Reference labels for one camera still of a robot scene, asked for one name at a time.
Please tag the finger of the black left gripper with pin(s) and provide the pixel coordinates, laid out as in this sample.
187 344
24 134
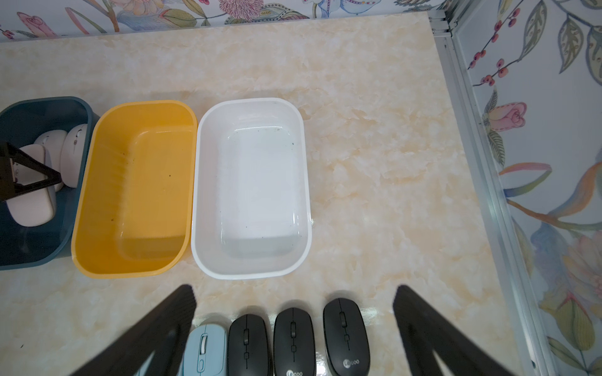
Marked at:
11 155

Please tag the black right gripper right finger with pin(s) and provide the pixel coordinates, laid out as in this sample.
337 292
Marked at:
426 335

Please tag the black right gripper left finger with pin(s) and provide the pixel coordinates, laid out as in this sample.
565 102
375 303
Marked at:
160 336

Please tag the pink mouse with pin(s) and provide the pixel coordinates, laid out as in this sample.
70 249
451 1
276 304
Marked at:
38 207
53 142
71 155

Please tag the dark teal storage box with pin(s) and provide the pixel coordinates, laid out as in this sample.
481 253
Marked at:
21 123

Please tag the yellow storage box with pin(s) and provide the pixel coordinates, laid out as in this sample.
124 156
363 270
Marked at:
135 208

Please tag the white storage box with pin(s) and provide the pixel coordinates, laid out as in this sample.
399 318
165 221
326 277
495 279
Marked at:
251 215

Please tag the black mouse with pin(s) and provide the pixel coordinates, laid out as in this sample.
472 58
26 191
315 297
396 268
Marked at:
346 338
248 347
294 343

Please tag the right aluminium corner post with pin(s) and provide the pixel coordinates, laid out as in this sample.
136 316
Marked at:
534 352

